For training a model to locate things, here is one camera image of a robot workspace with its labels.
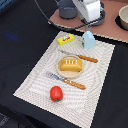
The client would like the yellow toy bread loaf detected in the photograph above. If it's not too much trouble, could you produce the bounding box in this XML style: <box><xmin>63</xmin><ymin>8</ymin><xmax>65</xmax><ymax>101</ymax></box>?
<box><xmin>60</xmin><ymin>59</ymin><xmax>83</xmax><ymax>71</ymax></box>

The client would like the yellow toy butter box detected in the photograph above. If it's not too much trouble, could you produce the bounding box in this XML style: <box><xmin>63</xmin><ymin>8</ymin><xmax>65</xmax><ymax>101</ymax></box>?
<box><xmin>57</xmin><ymin>34</ymin><xmax>74</xmax><ymax>45</ymax></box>

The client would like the red toy tomato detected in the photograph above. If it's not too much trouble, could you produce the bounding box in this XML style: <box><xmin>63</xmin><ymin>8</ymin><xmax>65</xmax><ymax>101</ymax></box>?
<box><xmin>50</xmin><ymin>86</ymin><xmax>63</xmax><ymax>102</ymax></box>

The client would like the light blue milk carton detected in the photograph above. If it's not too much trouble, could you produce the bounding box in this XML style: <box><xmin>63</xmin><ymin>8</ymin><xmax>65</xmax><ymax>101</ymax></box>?
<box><xmin>82</xmin><ymin>31</ymin><xmax>95</xmax><ymax>49</ymax></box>

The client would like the grey toy saucepan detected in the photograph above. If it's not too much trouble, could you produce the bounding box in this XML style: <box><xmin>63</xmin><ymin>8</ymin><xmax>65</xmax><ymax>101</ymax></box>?
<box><xmin>96</xmin><ymin>10</ymin><xmax>106</xmax><ymax>25</ymax></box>

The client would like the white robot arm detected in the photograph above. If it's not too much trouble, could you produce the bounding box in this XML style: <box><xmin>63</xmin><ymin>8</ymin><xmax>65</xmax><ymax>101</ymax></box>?
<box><xmin>72</xmin><ymin>0</ymin><xmax>100</xmax><ymax>22</ymax></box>

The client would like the woven beige placemat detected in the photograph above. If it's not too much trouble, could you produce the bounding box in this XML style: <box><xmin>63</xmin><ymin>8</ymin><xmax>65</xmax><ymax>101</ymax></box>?
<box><xmin>14</xmin><ymin>31</ymin><xmax>114</xmax><ymax>128</ymax></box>

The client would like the grey toy cooking pot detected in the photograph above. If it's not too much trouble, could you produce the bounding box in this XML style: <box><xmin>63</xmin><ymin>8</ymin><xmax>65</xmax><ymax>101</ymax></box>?
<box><xmin>55</xmin><ymin>0</ymin><xmax>78</xmax><ymax>19</ymax></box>

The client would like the beige bowl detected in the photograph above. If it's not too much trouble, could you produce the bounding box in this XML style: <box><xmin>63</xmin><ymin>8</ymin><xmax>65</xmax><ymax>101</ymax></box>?
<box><xmin>119</xmin><ymin>5</ymin><xmax>128</xmax><ymax>30</ymax></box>

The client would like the toy fork wooden handle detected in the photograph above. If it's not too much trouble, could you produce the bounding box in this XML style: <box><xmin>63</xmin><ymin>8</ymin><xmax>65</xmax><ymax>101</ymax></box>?
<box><xmin>45</xmin><ymin>71</ymin><xmax>86</xmax><ymax>90</ymax></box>

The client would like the toy knife wooden handle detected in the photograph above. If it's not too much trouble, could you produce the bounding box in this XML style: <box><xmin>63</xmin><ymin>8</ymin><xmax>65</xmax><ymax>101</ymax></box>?
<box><xmin>58</xmin><ymin>49</ymin><xmax>98</xmax><ymax>63</ymax></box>

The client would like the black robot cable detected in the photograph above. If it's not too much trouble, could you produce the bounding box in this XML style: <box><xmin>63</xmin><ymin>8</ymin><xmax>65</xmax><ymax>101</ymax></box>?
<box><xmin>33</xmin><ymin>0</ymin><xmax>104</xmax><ymax>34</ymax></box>

